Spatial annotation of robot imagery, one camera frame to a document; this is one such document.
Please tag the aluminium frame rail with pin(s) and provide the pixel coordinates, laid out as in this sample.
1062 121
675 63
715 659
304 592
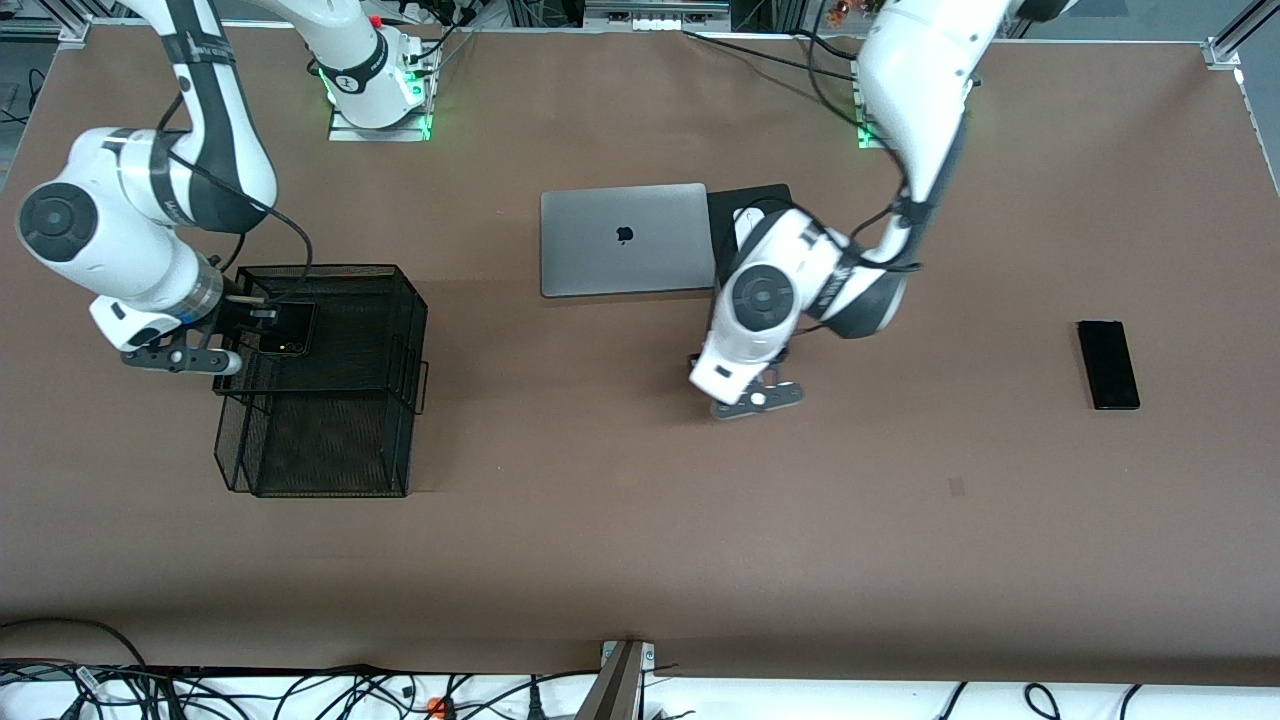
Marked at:
1240 30
70 30

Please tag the silver laptop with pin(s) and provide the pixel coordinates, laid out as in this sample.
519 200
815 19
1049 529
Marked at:
600 260

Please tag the white computer mouse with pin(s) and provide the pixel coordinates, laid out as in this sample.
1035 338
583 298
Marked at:
742 220

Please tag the white power strip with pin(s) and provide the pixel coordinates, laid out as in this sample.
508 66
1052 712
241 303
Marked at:
655 20

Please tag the small orange figurine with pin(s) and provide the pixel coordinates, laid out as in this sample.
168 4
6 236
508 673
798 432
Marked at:
838 10

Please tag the black flip phone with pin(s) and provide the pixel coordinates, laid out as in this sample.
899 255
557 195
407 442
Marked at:
290 335

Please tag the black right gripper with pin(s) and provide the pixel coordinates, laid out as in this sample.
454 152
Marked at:
231 316

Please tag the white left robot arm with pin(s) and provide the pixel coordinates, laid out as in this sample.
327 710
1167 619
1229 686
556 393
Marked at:
920 80

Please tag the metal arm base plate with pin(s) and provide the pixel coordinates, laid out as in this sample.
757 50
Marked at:
868 140
350 133

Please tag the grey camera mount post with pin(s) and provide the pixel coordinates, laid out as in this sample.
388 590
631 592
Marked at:
615 690

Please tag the black mouse pad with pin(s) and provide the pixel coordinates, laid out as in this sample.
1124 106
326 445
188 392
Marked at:
725 200

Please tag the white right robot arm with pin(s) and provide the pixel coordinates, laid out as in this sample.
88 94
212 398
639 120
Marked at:
100 250

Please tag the black slab smartphone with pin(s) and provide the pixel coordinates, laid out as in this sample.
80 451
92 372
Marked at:
1108 365

